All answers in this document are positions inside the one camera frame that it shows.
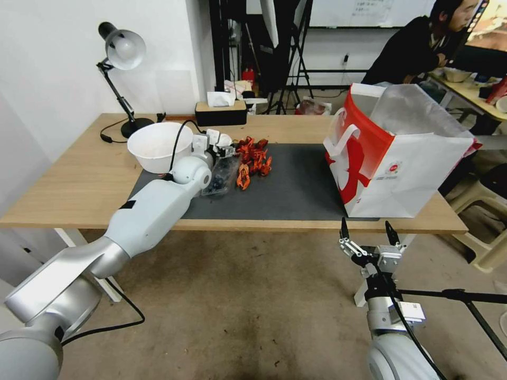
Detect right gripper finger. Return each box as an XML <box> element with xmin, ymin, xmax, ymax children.
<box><xmin>337</xmin><ymin>216</ymin><xmax>370</xmax><ymax>267</ymax></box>
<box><xmin>384</xmin><ymin>220</ymin><xmax>401</xmax><ymax>251</ymax></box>

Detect red plastic bag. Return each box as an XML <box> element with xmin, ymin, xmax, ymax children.
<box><xmin>296</xmin><ymin>96</ymin><xmax>333</xmax><ymax>116</ymax></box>

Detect beige plastic stool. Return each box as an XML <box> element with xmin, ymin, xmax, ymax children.
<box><xmin>446</xmin><ymin>164</ymin><xmax>507</xmax><ymax>274</ymax></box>

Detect clear takeout box with crayfish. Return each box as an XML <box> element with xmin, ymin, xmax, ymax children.
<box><xmin>201</xmin><ymin>136</ymin><xmax>275</xmax><ymax>198</ymax></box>

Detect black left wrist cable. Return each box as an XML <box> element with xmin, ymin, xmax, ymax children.
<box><xmin>165</xmin><ymin>120</ymin><xmax>208</xmax><ymax>179</ymax></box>

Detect computer monitor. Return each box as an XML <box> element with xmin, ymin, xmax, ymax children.
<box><xmin>451</xmin><ymin>0</ymin><xmax>507</xmax><ymax>74</ymax></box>

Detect black lamp cable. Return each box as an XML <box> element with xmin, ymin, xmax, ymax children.
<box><xmin>99</xmin><ymin>118</ymin><xmax>134</xmax><ymax>145</ymax></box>

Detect black tripod pole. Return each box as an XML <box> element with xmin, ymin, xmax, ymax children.
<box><xmin>396</xmin><ymin>287</ymin><xmax>507</xmax><ymax>359</ymax></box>

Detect small white bowl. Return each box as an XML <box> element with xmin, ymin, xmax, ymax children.
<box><xmin>443</xmin><ymin>67</ymin><xmax>473</xmax><ymax>83</ymax></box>

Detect dark grey table mat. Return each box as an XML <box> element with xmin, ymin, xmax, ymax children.
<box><xmin>127</xmin><ymin>142</ymin><xmax>382</xmax><ymax>222</ymax></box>

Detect black tissue box wooden lid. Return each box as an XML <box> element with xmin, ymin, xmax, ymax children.
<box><xmin>193</xmin><ymin>91</ymin><xmax>249</xmax><ymax>128</ymax></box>

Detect black light stand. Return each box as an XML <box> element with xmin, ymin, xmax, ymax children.
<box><xmin>266</xmin><ymin>0</ymin><xmax>316</xmax><ymax>116</ymax></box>

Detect white wall board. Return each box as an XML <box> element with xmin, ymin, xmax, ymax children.
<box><xmin>307</xmin><ymin>0</ymin><xmax>438</xmax><ymax>29</ymax></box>

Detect red white delivery bag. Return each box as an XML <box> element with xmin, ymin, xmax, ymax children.
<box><xmin>322</xmin><ymin>82</ymin><xmax>483</xmax><ymax>219</ymax></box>

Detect wooden table white legs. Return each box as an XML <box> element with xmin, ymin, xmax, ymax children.
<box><xmin>0</xmin><ymin>113</ymin><xmax>470</xmax><ymax>309</ymax></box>

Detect pale background desk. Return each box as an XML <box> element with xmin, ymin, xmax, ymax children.
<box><xmin>426</xmin><ymin>71</ymin><xmax>507</xmax><ymax>124</ymax></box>

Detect person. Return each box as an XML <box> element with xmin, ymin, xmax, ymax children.
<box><xmin>361</xmin><ymin>0</ymin><xmax>478</xmax><ymax>87</ymax></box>

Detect black floor cable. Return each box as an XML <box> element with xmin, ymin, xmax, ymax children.
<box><xmin>59</xmin><ymin>277</ymin><xmax>146</xmax><ymax>346</ymax></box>

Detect white round bowl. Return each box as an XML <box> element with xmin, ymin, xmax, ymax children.
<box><xmin>126</xmin><ymin>121</ymin><xmax>195</xmax><ymax>175</ymax></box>

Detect black silver desk lamp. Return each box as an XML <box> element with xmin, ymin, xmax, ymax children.
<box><xmin>96</xmin><ymin>21</ymin><xmax>156</xmax><ymax>140</ymax></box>

